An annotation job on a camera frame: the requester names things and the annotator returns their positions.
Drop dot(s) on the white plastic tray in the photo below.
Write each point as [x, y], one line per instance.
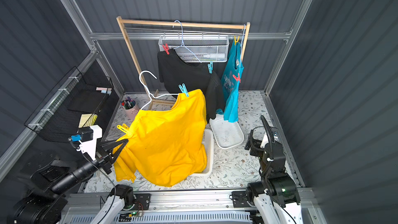
[227, 135]

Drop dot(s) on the white tube in mesh basket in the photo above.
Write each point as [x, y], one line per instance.
[215, 57]

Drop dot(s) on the white perforated laundry basket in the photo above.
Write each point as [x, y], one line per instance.
[208, 142]

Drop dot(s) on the wooden clothes rack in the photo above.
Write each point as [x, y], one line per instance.
[146, 50]

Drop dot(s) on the black t-shirt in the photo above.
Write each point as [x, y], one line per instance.
[173, 71]

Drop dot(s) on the yellow t-shirt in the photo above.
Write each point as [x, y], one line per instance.
[165, 147]

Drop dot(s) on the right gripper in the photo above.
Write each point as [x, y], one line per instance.
[268, 151]

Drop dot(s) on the pink pen cup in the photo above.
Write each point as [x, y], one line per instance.
[130, 108]

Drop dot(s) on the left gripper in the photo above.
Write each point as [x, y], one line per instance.
[104, 157]

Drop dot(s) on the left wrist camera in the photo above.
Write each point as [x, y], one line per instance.
[85, 140]

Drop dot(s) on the red clothespin on black shirt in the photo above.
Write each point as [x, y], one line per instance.
[166, 48]

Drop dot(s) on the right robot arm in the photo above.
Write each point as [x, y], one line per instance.
[275, 195]

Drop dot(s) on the yellow notepad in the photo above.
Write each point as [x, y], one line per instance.
[87, 120]

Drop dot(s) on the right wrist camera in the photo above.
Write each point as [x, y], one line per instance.
[266, 139]

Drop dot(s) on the white wire mesh basket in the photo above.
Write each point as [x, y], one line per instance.
[200, 44]

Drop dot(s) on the teal clothespin on black shirt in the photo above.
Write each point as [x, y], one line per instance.
[210, 66]

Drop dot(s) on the black notebook in wall basket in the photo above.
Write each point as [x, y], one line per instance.
[88, 102]

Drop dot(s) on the blue wire hanger black shirt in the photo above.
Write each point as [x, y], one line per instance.
[183, 44]

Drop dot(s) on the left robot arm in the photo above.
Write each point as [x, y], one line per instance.
[53, 178]

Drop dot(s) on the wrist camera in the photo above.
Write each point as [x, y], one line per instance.
[85, 140]
[266, 139]

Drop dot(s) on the black wire wall basket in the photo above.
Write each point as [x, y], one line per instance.
[53, 122]

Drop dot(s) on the teal t-shirt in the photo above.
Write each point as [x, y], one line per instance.
[230, 86]

